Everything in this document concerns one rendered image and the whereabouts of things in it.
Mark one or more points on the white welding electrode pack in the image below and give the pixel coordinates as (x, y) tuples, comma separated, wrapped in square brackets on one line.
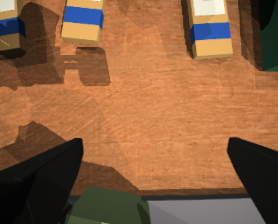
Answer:
[(83, 21), (209, 29)]

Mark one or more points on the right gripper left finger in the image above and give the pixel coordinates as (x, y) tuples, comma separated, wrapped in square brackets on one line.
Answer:
[(35, 191)]

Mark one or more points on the tan cardboard box with white label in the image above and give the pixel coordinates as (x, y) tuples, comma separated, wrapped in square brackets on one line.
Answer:
[(12, 27)]

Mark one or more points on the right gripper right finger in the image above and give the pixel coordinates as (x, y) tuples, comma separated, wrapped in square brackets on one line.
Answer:
[(257, 169)]

